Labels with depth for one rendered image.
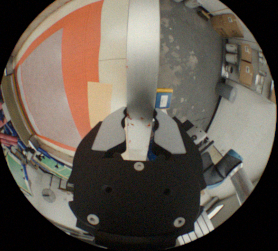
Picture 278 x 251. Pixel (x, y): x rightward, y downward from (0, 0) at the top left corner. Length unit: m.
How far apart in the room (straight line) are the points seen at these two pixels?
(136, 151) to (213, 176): 0.49
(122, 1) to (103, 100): 0.19
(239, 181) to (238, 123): 2.84
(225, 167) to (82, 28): 0.68
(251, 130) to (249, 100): 0.81
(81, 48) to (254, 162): 3.70
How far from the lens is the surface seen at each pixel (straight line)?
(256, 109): 3.16
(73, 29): 0.21
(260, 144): 3.36
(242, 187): 0.52
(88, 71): 0.17
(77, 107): 0.21
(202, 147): 0.59
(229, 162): 0.55
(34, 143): 0.63
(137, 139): 0.15
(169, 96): 0.52
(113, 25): 0.16
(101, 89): 0.16
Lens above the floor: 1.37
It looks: 57 degrees down
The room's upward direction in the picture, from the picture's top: 155 degrees clockwise
